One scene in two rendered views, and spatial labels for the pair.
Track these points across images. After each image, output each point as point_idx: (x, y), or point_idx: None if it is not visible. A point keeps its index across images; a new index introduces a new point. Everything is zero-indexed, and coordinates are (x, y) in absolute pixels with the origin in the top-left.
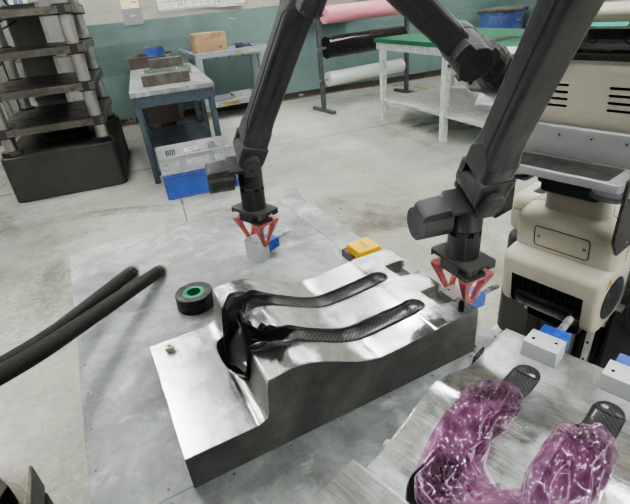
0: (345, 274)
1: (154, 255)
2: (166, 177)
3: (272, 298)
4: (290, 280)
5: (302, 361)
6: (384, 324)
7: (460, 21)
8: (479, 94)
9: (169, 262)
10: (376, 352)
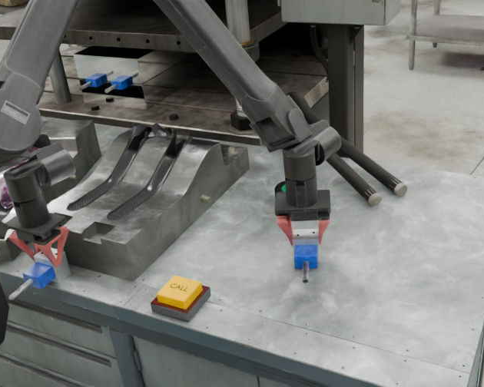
0: (147, 210)
1: (428, 214)
2: None
3: (174, 159)
4: (237, 248)
5: (117, 137)
6: (94, 195)
7: None
8: None
9: (394, 216)
10: (90, 180)
